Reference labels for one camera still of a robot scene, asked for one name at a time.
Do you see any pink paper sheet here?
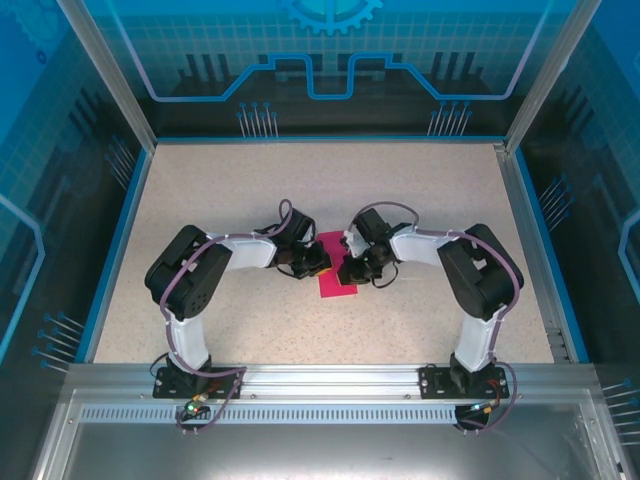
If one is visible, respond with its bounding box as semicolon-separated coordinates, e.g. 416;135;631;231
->
317;230;360;300

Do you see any grey metal tray panel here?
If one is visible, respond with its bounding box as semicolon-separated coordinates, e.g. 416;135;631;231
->
29;389;626;480

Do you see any aluminium mounting rail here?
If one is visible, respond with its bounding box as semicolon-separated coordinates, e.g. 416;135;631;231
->
67;363;596;399

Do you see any slotted metal cable duct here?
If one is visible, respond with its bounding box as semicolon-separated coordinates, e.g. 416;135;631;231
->
79;406;566;425

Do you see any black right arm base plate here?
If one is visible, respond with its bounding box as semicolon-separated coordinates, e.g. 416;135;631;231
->
418;364;511;401

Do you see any aluminium side rail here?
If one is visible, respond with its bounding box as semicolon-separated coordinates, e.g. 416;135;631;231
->
492;142;574;364

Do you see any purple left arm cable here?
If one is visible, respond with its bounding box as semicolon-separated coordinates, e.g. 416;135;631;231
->
158;198;294;437

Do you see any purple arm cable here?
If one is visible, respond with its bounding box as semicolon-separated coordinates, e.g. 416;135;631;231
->
158;198;294;437
349;200;521;436

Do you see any cable connector with green light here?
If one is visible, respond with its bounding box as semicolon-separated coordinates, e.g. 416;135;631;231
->
182;394;209;417

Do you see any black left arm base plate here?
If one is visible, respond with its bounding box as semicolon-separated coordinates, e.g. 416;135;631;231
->
152;366;246;401

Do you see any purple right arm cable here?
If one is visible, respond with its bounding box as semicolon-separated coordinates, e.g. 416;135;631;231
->
349;200;521;436

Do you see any aluminium frame post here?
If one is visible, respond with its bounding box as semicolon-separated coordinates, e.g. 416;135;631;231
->
57;0;159;151
502;0;604;154

